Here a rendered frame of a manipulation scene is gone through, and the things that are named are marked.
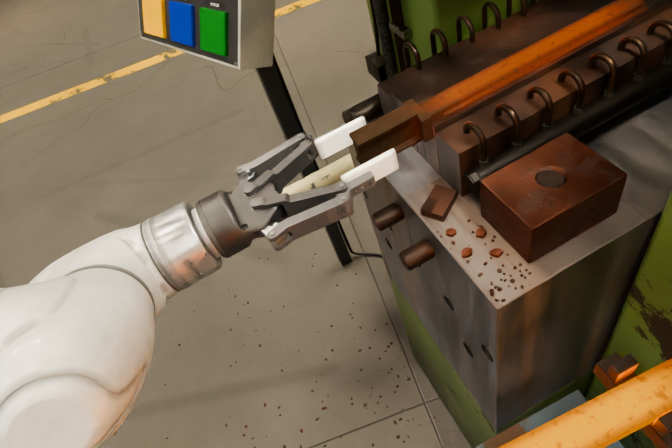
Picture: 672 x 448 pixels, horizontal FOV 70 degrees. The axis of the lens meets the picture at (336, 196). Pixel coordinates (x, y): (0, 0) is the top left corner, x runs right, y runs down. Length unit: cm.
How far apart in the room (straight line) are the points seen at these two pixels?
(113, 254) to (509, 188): 42
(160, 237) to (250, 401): 111
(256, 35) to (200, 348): 115
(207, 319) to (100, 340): 140
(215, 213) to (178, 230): 4
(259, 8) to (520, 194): 57
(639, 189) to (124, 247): 57
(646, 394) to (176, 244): 44
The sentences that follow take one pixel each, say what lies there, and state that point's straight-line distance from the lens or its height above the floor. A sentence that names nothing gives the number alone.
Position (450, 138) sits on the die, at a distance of 58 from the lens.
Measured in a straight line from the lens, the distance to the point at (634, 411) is 45.
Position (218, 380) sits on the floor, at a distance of 167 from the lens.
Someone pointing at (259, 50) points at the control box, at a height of 96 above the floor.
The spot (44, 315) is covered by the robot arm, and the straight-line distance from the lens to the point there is 42.
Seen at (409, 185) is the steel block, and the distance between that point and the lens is 64.
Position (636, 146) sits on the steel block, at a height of 91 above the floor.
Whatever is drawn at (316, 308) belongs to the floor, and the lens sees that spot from 164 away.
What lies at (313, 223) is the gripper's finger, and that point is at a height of 100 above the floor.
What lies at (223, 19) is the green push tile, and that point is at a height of 103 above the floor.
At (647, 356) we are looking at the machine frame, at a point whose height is 67.
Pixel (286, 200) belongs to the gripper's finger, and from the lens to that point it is 54.
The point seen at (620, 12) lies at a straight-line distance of 75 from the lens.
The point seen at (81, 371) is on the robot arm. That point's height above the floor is 112.
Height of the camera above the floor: 139
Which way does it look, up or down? 47 degrees down
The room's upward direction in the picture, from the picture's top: 21 degrees counter-clockwise
